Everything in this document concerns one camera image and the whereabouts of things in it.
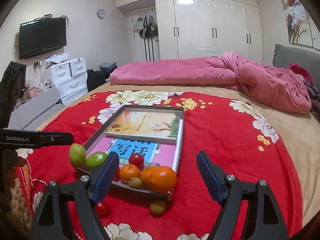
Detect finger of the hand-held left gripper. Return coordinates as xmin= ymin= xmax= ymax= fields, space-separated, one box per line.
xmin=37 ymin=132 xmax=74 ymax=146

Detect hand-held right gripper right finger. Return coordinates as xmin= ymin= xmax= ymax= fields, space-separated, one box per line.
xmin=196 ymin=151 xmax=290 ymax=240

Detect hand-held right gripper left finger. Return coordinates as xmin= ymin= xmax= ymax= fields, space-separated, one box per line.
xmin=35 ymin=151 xmax=120 ymax=240

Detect bright green apple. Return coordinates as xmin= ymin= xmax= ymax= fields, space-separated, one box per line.
xmin=86 ymin=151 xmax=108 ymax=169

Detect pale green apple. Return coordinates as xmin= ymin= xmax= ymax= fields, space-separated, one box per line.
xmin=69 ymin=143 xmax=87 ymax=167

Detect small kiwi fruit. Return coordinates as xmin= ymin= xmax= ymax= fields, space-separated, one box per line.
xmin=149 ymin=200 xmax=166 ymax=215
xmin=128 ymin=177 xmax=143 ymax=189

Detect grey cardboard box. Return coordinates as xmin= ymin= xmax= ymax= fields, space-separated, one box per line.
xmin=71 ymin=105 xmax=185 ymax=202

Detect grey sofa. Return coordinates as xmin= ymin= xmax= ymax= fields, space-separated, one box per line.
xmin=9 ymin=87 xmax=65 ymax=130

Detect red floral blanket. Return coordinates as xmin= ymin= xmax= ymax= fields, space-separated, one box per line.
xmin=14 ymin=90 xmax=304 ymax=240

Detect pink cover book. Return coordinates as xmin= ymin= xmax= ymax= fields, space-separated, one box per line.
xmin=86 ymin=137 xmax=178 ymax=173

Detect white drawer cabinet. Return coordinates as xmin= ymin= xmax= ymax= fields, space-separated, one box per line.
xmin=42 ymin=57 xmax=88 ymax=106

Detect sunflower cover book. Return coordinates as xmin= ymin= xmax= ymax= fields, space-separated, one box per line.
xmin=104 ymin=110 xmax=181 ymax=144

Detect white plastic bag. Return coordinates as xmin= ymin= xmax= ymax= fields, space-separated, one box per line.
xmin=46 ymin=53 xmax=70 ymax=64

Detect grey folded clothes pile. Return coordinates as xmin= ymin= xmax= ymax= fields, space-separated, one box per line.
xmin=99 ymin=62 xmax=118 ymax=74

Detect pink quilt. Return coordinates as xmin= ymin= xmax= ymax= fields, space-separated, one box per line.
xmin=109 ymin=52 xmax=312 ymax=113

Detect white door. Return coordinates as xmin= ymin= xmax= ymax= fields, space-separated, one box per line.
xmin=131 ymin=9 xmax=160 ymax=63

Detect black striped hanging bag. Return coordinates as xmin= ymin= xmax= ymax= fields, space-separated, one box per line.
xmin=139 ymin=16 xmax=150 ymax=39

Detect dark hanging bag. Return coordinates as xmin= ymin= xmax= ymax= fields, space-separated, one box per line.
xmin=149 ymin=16 xmax=159 ymax=37

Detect grey headboard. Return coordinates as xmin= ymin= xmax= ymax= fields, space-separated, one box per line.
xmin=272 ymin=44 xmax=320 ymax=90

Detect white wardrobe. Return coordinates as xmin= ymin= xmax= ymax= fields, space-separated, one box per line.
xmin=115 ymin=0 xmax=263 ymax=62

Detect black wall television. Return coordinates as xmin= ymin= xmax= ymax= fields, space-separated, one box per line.
xmin=19 ymin=17 xmax=67 ymax=60

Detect floral wall painting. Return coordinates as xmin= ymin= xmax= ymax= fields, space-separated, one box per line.
xmin=279 ymin=0 xmax=313 ymax=47

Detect pale wall painting panel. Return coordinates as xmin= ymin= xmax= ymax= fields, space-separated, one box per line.
xmin=306 ymin=5 xmax=320 ymax=50

